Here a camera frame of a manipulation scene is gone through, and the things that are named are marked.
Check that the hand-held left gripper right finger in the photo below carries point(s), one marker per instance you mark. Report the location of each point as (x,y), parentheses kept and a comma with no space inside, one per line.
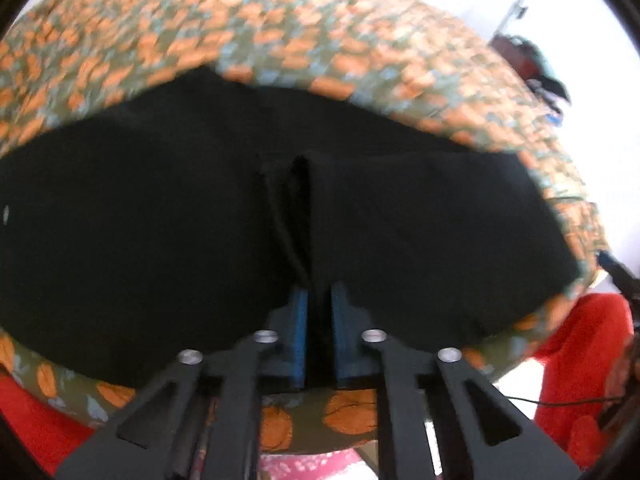
(342,337)

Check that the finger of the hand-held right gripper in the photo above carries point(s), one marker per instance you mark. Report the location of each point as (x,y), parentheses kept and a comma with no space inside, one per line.
(609,261)

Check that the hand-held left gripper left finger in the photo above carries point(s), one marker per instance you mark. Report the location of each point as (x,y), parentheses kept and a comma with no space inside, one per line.
(299,332)

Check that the black pants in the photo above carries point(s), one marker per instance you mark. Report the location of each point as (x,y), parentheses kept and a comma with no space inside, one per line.
(150,235)

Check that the person's red clothing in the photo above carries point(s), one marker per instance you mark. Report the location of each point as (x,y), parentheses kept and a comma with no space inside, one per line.
(585,340)

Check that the pink patterned cloth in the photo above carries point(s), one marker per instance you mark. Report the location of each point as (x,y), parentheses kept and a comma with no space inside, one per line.
(310,466)

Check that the blue bag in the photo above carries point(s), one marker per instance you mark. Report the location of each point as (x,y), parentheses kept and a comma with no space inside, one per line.
(555,119)

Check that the pile of clothes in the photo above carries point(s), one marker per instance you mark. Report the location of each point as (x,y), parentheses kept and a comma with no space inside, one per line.
(550,82)

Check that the brown wooden cabinet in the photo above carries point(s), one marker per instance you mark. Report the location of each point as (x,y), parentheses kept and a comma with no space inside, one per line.
(515,57)

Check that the orange floral bedspread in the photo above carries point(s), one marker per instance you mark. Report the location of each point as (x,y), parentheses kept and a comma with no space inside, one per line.
(300,25)

